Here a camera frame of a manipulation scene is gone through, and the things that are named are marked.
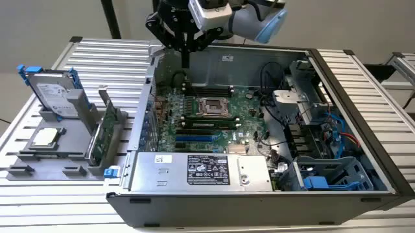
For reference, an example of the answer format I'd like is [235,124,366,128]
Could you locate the grey parts rack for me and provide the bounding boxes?
[5,89,136,182]

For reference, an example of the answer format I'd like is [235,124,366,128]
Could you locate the metal drive cage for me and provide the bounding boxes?
[272,60,335,126]

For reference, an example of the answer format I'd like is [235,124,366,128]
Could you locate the open grey PC case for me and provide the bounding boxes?
[105,40,410,228]

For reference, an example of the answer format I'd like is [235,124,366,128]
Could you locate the black cable loop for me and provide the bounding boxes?
[260,61,283,98]

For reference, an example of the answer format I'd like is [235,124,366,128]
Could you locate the red yellow power wires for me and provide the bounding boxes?
[343,132,363,148]

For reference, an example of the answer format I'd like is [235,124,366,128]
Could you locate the hard disk in blue carrier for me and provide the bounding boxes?
[16,64,85,122]

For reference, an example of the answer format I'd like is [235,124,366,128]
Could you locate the blue case latch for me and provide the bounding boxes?
[103,166,123,182]

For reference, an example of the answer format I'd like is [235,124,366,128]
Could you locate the silver chipset heatsink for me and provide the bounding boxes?
[228,145,249,155]

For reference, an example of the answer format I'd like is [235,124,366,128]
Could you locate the green graphics card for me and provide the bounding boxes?
[84,84,117,168]

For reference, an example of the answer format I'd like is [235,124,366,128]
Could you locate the aluminium frame table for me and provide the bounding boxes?
[384,51,415,90]

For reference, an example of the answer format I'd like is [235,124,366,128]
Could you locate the silver CPU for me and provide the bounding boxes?
[28,128,64,148]

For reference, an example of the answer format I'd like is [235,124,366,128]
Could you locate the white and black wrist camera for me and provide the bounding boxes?
[188,0,233,31]

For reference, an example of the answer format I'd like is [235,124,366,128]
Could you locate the silver power supply unit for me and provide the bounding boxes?
[128,152,272,192]

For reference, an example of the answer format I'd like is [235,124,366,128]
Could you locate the blue plastic bay clip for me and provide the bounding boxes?
[305,176,328,191]

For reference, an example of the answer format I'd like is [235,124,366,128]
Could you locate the black metal stand pole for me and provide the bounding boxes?
[100,0,123,39]

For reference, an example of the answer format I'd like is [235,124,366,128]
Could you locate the blue-grey disk bay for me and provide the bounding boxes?
[277,156,379,192]

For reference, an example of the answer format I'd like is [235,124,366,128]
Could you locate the CPU socket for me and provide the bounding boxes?
[193,97,231,117]

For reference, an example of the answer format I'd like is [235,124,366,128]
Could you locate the green RAM stick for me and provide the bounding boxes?
[184,120,239,130]

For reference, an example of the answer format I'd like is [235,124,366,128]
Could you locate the blue data wire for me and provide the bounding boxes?
[319,109,351,156]

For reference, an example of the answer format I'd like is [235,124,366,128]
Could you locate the blue expansion slot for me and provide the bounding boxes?
[176,135,213,144]

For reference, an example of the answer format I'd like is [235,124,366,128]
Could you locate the green motherboard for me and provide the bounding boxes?
[152,86,269,156]

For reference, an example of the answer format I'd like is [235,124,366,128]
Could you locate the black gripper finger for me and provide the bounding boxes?
[144,12,187,68]
[185,26,225,68]

